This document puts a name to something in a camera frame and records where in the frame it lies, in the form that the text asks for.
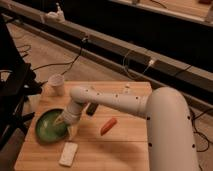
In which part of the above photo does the white tube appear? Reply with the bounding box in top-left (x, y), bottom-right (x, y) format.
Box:
top-left (124, 84), bottom-right (131, 93)

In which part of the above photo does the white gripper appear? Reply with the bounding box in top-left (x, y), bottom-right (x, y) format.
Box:
top-left (53, 101), bottom-right (83, 140)

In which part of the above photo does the black hanging cable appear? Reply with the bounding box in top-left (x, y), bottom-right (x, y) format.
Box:
top-left (32, 35), bottom-right (90, 76)

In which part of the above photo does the black tripod stand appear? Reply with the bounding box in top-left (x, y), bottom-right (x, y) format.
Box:
top-left (0, 13), bottom-right (42, 151)

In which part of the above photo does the white rectangular sponge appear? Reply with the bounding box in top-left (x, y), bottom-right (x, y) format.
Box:
top-left (59, 142), bottom-right (78, 167)

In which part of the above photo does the white object on rail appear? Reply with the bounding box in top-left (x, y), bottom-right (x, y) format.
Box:
top-left (40, 3), bottom-right (65, 22)

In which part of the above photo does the green ceramic bowl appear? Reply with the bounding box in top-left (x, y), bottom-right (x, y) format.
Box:
top-left (35, 109), bottom-right (68, 144)

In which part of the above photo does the black rectangular remote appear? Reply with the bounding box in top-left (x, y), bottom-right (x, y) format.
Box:
top-left (86, 103), bottom-right (98, 116)

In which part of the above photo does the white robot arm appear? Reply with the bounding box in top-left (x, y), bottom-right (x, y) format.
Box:
top-left (55, 86), bottom-right (200, 171)

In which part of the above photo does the black floor cable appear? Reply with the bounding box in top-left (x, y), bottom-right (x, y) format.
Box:
top-left (188, 106), bottom-right (213, 154)

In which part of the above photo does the orange carrot toy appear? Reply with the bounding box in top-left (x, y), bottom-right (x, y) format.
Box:
top-left (100, 118), bottom-right (117, 135)

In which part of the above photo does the long metal rail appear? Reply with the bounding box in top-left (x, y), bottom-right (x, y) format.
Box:
top-left (0, 0), bottom-right (213, 103)

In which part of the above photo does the white paper cup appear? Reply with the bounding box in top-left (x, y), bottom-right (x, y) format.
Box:
top-left (48, 74), bottom-right (65, 96)

